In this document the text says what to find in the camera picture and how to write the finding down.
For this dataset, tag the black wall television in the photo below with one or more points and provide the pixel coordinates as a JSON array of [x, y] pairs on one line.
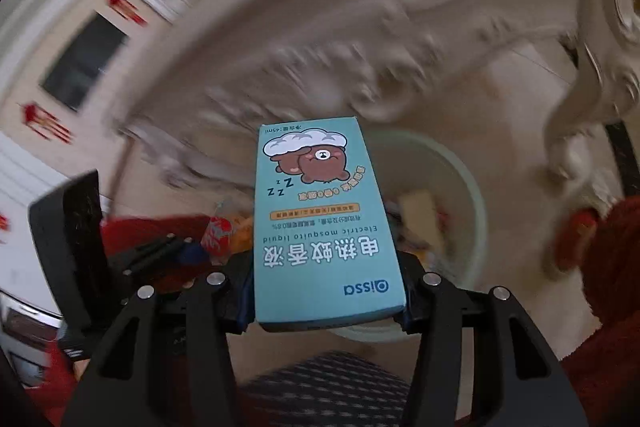
[[85, 62]]

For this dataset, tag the red orange snack packet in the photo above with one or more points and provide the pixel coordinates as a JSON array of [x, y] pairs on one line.
[[220, 232]]

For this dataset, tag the dark patterned cushion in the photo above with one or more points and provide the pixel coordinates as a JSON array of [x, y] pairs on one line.
[[325, 387]]

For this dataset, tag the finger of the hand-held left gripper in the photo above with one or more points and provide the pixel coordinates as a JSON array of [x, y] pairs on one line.
[[155, 249], [187, 264]]

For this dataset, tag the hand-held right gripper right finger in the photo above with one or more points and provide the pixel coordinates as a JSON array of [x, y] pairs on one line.
[[412, 302]]

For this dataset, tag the teal bear print box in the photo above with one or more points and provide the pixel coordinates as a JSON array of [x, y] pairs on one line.
[[325, 232]]

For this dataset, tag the person's right leg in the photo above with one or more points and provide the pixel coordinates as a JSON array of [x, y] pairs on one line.
[[610, 307]]

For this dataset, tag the yellow white carton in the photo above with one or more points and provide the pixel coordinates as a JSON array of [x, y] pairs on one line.
[[420, 217]]

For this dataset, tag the pale green mesh wastebasket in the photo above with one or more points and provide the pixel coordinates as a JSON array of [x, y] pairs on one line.
[[465, 217]]

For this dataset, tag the person's left forearm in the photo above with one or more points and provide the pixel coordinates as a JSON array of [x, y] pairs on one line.
[[50, 382]]

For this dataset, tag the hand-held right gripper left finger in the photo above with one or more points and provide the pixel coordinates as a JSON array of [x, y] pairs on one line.
[[240, 302]]

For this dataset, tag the person's leg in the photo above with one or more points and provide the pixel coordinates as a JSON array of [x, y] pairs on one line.
[[610, 307], [150, 227]]

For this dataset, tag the white cabinet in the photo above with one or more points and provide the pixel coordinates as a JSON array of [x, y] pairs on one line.
[[25, 332]]

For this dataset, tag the red knot wall ornament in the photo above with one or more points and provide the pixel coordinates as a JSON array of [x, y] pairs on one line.
[[45, 122], [122, 9]]

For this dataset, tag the person's left leg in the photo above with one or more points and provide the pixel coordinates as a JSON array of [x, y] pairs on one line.
[[150, 227]]

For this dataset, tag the white carved coffee table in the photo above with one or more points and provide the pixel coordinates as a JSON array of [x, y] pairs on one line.
[[350, 7]]

